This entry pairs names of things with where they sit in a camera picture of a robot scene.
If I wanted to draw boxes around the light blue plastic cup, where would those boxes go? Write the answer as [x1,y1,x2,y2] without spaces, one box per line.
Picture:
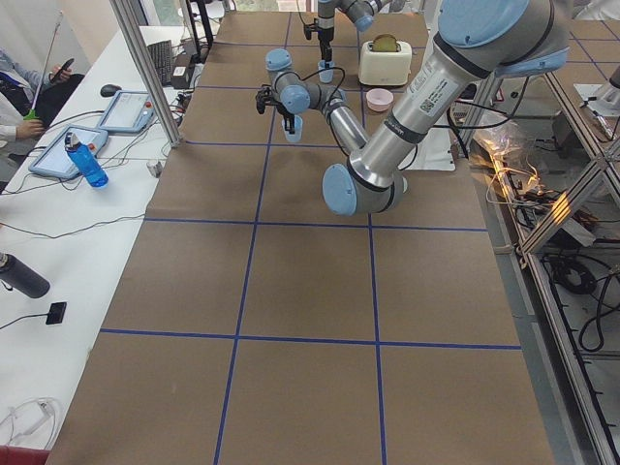
[281,115,303,143]
[318,60,334,84]

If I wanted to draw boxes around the cream toaster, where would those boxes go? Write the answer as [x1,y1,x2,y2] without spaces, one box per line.
[358,41,413,86]

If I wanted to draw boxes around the toast slice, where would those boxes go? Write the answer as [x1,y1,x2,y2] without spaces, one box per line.
[371,34,399,53]

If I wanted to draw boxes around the pink bowl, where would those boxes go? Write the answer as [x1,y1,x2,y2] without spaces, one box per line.
[365,88,394,112]

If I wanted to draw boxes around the black keyboard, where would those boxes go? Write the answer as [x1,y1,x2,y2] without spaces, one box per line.
[146,40,172,86]

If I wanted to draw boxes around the far teach pendant tablet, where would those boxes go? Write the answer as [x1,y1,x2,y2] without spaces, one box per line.
[97,90,154,134]

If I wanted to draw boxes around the teach pendant tablet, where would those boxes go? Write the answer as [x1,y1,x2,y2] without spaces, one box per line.
[97,90,154,134]
[29,125,109,180]

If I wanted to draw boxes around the black computer mouse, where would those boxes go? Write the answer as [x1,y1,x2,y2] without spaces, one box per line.
[100,84,121,98]

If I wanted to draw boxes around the blue water bottle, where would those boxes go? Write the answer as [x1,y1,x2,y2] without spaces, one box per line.
[64,132,109,188]

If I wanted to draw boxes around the crumpled clear plastic wrap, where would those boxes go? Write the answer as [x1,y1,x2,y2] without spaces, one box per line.
[473,122,544,206]

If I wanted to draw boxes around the brown paper table cover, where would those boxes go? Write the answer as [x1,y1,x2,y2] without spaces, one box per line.
[49,13,554,464]

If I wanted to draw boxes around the black smartphone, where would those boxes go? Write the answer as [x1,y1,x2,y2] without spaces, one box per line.
[49,58,75,83]

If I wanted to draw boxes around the near teach pendant tablet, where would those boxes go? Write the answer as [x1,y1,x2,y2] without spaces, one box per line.
[29,125,109,180]

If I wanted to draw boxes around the seated person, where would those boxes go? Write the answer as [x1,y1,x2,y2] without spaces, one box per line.
[1,49,84,167]

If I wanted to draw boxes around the small black square device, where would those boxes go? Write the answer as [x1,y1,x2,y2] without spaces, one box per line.
[46,301,67,326]

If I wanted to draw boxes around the dark grey thermos bottle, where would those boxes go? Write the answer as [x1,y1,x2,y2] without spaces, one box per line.
[1,253,50,298]

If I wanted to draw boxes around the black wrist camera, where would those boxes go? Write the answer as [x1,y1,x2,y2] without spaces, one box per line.
[255,84,274,114]

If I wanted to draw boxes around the black cable on desk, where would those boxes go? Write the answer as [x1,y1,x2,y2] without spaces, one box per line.
[0,212,149,239]

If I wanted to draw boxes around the aluminium frame post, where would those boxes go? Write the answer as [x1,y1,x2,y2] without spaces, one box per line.
[109,0,181,148]

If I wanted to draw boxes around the white stick green handle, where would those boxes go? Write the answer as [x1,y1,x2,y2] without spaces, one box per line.
[24,11,64,121]

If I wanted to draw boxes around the black cable coil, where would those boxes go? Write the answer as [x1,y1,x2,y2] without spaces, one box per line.
[542,254,620,353]

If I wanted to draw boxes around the white cable bundle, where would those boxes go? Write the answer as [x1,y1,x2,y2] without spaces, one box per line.
[0,396,62,450]

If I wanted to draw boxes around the aluminium frame rail right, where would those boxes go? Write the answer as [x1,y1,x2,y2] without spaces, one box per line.
[471,64,619,464]

